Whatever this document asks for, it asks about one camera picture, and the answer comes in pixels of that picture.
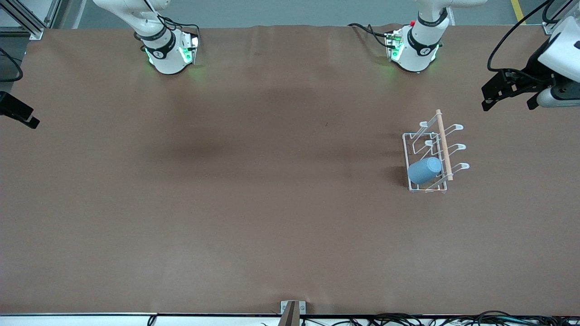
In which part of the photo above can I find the blue plastic cup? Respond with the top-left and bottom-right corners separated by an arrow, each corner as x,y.
408,157 -> 443,185

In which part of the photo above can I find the brown table cover sheet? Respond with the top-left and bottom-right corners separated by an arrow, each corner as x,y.
0,23 -> 580,316

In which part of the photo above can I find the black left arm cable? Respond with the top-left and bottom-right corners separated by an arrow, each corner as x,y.
487,0 -> 567,84

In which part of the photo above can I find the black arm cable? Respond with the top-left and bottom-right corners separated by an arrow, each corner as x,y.
487,0 -> 567,84
0,47 -> 24,83

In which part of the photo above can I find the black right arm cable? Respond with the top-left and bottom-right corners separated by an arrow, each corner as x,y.
0,47 -> 24,83

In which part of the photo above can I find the aluminium frame post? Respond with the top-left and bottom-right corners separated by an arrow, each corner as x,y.
0,0 -> 62,40
541,0 -> 572,35

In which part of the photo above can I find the white wire cup holder rack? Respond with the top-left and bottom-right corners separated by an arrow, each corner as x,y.
402,109 -> 470,194

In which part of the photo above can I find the black base cable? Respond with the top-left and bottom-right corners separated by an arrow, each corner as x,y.
159,16 -> 201,38
348,23 -> 391,48

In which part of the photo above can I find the black cable bundle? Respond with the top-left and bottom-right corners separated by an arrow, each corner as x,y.
300,310 -> 580,326

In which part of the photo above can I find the metal bracket with post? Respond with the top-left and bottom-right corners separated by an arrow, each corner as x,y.
280,300 -> 307,326

